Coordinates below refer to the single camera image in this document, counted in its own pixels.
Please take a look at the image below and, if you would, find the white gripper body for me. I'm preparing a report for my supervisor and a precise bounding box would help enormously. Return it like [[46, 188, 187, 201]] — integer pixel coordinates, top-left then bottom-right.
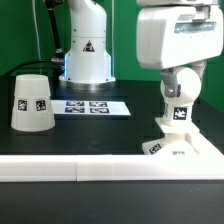
[[136, 5, 223, 70]]

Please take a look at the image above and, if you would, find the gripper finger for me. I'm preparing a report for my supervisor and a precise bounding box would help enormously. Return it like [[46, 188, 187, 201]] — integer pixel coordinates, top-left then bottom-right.
[[191, 60, 207, 80], [161, 68, 181, 98]]

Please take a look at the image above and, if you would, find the white lamp bulb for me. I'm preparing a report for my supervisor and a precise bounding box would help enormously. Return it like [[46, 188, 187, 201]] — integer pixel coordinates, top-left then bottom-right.
[[160, 67, 201, 122]]

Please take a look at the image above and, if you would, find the white lamp base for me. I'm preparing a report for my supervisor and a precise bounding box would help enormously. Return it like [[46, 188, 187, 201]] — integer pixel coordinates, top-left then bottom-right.
[[142, 118, 199, 156]]

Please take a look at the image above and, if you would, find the white lamp shade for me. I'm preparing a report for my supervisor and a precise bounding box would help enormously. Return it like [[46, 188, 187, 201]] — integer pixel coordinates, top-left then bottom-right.
[[11, 74, 55, 132]]

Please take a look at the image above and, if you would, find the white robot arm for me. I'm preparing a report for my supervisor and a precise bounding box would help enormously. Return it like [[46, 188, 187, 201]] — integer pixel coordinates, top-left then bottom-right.
[[62, 0, 224, 98]]

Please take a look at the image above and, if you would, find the white L-shaped fence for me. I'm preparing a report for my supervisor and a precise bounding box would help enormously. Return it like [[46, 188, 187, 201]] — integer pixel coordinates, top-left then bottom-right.
[[0, 132, 224, 182]]

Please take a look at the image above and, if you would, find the white marker sheet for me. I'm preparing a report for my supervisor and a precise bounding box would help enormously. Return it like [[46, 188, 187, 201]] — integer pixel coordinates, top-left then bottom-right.
[[51, 100, 131, 116]]

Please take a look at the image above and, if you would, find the black cable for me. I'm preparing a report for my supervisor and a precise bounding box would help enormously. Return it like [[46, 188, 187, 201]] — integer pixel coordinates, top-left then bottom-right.
[[5, 57, 66, 78]]

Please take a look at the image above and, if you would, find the black corrugated hose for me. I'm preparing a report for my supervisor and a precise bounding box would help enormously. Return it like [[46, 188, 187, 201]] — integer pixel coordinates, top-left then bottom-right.
[[44, 0, 65, 56]]

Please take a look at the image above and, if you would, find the white thin cable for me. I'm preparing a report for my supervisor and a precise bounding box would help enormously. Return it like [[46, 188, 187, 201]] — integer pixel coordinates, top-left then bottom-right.
[[31, 0, 43, 76]]

